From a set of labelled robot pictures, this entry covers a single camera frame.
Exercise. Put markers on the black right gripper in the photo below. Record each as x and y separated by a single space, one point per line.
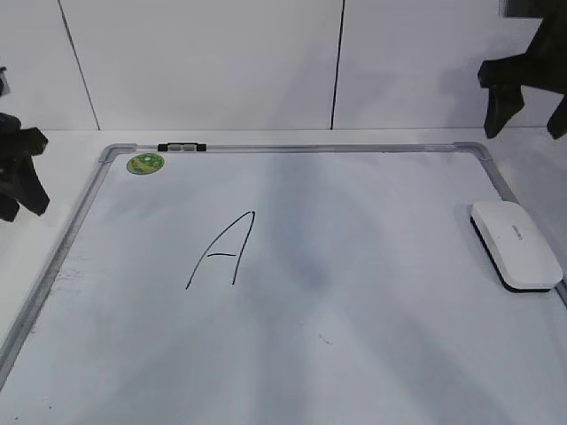
542 66

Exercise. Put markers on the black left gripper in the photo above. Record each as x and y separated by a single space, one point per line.
18 146

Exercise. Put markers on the white whiteboard eraser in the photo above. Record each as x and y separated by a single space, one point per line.
521 254

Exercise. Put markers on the round green sticker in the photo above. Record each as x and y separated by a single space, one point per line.
145 164

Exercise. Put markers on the black hanging clip on frame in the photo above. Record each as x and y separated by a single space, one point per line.
184 147

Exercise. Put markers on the white board with grey frame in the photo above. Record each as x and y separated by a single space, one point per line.
284 285

